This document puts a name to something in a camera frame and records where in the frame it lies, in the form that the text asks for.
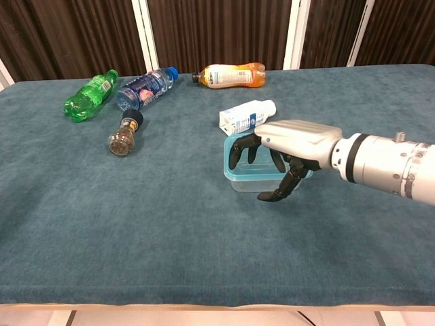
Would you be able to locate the orange drink bottle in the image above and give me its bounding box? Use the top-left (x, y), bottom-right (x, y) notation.
top-left (191, 62), bottom-right (267, 90)

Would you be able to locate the small white milk bottle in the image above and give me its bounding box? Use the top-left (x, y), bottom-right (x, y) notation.
top-left (219, 99), bottom-right (277, 138)

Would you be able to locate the teal plastic tray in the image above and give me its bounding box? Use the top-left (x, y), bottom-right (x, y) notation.
top-left (223, 133), bottom-right (314, 184)

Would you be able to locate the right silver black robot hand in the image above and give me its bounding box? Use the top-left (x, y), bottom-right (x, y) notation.
top-left (228, 119), bottom-right (343, 202)

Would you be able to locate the dark brown pleated curtain panel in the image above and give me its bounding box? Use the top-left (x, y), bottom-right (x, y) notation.
top-left (298, 0), bottom-right (370, 70)
top-left (145, 0), bottom-right (293, 74)
top-left (0, 0), bottom-right (147, 82)
top-left (355, 0), bottom-right (435, 67)

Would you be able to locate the white partition frame post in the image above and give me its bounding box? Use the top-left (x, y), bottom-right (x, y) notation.
top-left (130, 0), bottom-right (160, 71)
top-left (0, 58), bottom-right (15, 92)
top-left (283, 0), bottom-right (309, 71)
top-left (346, 0), bottom-right (375, 67)

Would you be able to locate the green plastic soda bottle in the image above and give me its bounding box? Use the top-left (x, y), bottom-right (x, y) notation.
top-left (63, 69), bottom-right (120, 124)

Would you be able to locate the teal velvet tablecloth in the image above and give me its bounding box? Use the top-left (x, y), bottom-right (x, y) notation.
top-left (0, 63), bottom-right (435, 306)

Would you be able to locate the blue capped water bottle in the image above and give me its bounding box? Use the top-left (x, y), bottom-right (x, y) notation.
top-left (116, 66), bottom-right (180, 112)

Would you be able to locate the glass pepper grinder black cap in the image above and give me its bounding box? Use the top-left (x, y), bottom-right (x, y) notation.
top-left (107, 109), bottom-right (144, 158)

